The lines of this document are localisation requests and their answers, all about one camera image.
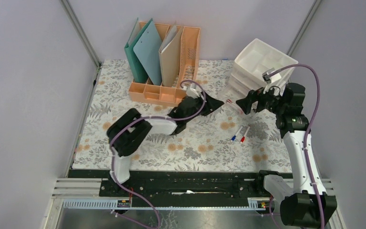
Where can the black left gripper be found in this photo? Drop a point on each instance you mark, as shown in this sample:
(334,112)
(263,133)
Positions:
(210,104)

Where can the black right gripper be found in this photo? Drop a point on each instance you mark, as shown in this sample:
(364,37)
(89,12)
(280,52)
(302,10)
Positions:
(246,103)

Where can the red cap marker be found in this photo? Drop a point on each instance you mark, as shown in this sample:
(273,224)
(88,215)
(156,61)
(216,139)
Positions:
(234,106)
(244,135)

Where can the white plastic drawer unit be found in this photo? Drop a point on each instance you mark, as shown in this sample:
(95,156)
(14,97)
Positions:
(256,58)

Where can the blue cap marker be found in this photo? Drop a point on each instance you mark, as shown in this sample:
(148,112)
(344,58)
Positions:
(236,134)

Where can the tan kraft folder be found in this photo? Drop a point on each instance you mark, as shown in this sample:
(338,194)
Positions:
(169,55)

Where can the green folder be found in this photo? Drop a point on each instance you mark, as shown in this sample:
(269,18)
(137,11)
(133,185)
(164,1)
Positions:
(134,57)

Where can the light blue folder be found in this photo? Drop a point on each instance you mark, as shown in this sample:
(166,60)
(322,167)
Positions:
(151,61)

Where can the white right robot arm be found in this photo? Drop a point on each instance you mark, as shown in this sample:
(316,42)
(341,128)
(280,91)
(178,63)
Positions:
(306,203)

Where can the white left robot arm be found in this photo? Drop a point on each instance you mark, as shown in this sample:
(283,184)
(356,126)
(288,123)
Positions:
(129,131)

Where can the floral table cloth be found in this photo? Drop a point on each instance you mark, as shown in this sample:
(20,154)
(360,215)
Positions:
(204,145)

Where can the orange plastic file organizer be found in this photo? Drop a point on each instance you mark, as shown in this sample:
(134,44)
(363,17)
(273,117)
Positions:
(189,62)

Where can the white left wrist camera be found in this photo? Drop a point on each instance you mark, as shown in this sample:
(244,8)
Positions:
(194,91)

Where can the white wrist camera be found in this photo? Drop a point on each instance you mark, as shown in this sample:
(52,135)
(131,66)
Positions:
(194,91)
(270,76)

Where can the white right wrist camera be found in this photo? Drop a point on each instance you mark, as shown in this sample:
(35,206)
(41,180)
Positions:
(270,76)

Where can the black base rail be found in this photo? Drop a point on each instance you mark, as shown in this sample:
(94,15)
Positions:
(197,189)

